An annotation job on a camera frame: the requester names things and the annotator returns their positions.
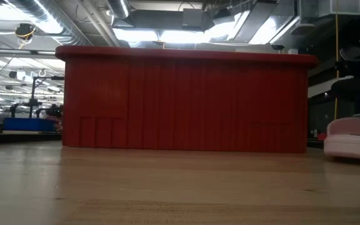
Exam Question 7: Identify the pink slide sandal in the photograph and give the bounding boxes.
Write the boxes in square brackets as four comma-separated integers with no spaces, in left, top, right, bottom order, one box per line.
[323,116,360,163]

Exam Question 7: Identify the red plastic bin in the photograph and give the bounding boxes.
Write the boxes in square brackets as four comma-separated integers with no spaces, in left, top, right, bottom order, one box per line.
[55,45,320,154]

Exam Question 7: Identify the blue storage bin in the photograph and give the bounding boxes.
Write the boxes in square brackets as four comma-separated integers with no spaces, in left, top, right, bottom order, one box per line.
[3,117,58,133]

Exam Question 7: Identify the grey ceiling box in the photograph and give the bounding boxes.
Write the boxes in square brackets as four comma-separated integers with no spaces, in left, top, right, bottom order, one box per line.
[182,8,204,28]

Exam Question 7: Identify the black metal stand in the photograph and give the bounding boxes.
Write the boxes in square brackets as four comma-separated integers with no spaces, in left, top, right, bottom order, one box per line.
[29,76,66,119]

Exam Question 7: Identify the yellow cable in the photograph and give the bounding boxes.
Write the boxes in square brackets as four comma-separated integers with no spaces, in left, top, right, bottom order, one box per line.
[333,12,340,120]

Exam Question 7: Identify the silver spiral air duct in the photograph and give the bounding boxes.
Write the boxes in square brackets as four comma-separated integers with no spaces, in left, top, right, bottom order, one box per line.
[4,0,94,48]

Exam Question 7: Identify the black and yellow cable reel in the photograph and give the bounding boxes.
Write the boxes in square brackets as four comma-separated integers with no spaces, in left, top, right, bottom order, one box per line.
[14,22,38,42]

